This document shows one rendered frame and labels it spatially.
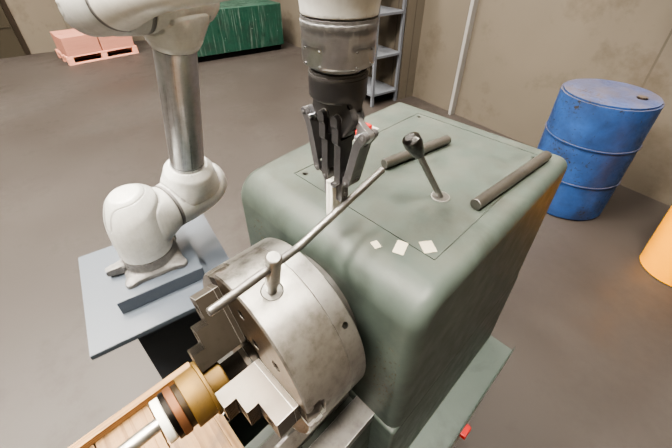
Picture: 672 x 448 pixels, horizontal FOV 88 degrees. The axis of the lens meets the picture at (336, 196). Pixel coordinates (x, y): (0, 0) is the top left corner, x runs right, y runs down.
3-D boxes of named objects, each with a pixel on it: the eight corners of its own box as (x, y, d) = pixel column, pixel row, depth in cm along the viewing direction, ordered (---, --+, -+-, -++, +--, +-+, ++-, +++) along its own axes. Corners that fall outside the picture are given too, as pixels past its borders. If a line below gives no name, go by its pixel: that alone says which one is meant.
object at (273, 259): (270, 309, 53) (272, 266, 45) (261, 299, 54) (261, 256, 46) (281, 300, 54) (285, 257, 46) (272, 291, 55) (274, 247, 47)
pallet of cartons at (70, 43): (132, 44, 663) (119, 5, 623) (141, 55, 603) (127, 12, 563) (57, 54, 610) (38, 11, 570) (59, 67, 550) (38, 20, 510)
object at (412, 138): (410, 150, 61) (414, 125, 58) (426, 157, 59) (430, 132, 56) (396, 159, 59) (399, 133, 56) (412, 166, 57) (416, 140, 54)
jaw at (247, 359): (270, 355, 64) (261, 365, 73) (254, 333, 65) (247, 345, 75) (215, 401, 58) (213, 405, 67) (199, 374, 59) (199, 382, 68)
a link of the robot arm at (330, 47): (338, 26, 35) (337, 85, 38) (395, 14, 40) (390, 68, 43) (282, 12, 40) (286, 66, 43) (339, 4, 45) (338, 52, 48)
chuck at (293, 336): (246, 302, 83) (238, 213, 62) (337, 414, 69) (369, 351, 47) (212, 325, 78) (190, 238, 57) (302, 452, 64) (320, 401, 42)
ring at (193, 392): (203, 339, 57) (146, 379, 52) (234, 381, 52) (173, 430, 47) (214, 367, 63) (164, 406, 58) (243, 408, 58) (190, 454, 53)
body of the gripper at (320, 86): (292, 63, 43) (296, 131, 49) (341, 80, 39) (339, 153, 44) (336, 52, 48) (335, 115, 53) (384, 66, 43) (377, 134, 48)
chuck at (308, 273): (259, 293, 85) (255, 205, 64) (349, 401, 71) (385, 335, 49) (247, 302, 84) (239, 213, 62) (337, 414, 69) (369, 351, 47)
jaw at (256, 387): (273, 343, 59) (320, 394, 51) (277, 360, 62) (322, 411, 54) (213, 391, 53) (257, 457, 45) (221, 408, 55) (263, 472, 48)
